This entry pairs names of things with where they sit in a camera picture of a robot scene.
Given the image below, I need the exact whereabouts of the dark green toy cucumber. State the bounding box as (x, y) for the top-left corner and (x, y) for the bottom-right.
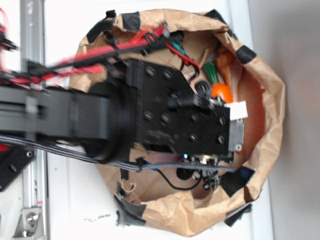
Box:
(171, 31), (185, 55)

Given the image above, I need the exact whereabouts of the metal corner bracket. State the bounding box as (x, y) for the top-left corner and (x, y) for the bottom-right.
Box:
(12, 207), (45, 240)

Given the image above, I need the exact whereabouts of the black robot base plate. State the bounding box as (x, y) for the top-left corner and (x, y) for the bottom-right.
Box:
(0, 143), (35, 193)

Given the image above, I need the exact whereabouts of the orange toy carrot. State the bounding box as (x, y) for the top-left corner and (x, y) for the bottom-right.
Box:
(202, 60), (248, 154)

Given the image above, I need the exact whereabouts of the grey braided cable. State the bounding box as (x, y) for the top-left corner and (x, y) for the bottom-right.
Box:
(0, 136), (236, 173)

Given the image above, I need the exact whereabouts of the brown paper bag bin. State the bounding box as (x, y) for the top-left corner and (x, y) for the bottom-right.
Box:
(77, 9), (286, 237)

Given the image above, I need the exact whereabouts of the red cable bundle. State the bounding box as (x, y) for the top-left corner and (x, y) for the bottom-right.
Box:
(0, 7), (201, 87)

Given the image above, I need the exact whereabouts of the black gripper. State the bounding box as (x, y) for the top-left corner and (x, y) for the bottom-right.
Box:
(126, 59), (244, 162)

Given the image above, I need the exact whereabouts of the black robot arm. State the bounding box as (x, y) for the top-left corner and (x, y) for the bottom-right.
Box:
(0, 59), (244, 164)

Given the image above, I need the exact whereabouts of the aluminium frame rail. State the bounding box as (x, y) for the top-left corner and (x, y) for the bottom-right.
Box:
(19, 0), (50, 240)

